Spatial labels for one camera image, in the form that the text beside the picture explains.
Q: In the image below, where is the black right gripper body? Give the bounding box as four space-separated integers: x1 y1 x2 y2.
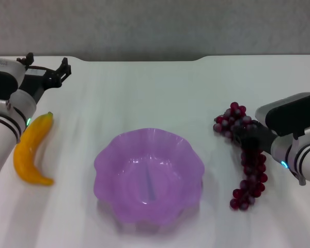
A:
244 122 278 157

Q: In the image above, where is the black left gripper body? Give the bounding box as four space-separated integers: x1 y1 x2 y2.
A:
18 67 62 104

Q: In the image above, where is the red grape bunch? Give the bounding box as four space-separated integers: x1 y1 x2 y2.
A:
213 102 269 211

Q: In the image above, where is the yellow plastic banana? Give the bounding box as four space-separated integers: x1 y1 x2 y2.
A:
13 111 55 186

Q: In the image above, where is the purple wavy plastic bowl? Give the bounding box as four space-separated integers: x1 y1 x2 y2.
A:
94 127 205 235

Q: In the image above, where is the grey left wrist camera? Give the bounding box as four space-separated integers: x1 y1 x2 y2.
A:
0 56 26 101

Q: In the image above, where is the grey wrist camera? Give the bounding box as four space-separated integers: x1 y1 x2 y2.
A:
255 92 310 137
0 56 26 101

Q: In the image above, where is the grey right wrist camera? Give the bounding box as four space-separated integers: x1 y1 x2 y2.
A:
255 92 310 137

